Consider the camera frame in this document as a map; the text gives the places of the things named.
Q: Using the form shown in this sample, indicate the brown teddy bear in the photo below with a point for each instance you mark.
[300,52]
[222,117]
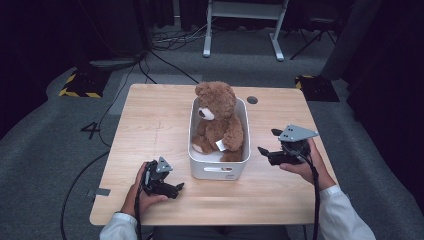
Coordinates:
[218,123]

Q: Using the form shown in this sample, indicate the white metal stand frame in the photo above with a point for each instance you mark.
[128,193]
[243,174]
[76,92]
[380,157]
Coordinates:
[243,10]

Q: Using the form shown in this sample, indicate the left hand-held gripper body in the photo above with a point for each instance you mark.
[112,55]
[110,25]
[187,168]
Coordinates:
[154,176]

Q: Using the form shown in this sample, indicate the grey tape piece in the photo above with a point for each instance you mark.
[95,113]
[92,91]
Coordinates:
[100,192]

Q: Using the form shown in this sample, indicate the person's left hand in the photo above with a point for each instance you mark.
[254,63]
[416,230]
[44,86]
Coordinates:
[146,201]

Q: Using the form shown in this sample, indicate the white plastic storage box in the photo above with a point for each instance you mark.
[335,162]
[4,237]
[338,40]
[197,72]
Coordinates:
[213,168]

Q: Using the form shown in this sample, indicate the black tripod stand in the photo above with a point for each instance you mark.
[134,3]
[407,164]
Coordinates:
[313,36]

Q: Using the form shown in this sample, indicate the person's dark trousers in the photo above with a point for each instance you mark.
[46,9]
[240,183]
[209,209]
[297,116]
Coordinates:
[220,233]

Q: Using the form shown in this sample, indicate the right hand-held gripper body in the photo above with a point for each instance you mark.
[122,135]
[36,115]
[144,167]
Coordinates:
[295,146]

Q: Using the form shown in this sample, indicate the dark round table grommet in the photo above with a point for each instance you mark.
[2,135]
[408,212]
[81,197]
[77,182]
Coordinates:
[252,100]

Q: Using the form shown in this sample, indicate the grey curtain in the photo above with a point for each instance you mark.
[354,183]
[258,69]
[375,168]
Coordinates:
[353,36]

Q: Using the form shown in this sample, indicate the person's right hand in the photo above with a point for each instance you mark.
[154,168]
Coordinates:
[311,170]

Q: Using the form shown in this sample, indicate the black yellow striped floor base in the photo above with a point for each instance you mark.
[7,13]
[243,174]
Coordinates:
[316,87]
[85,83]

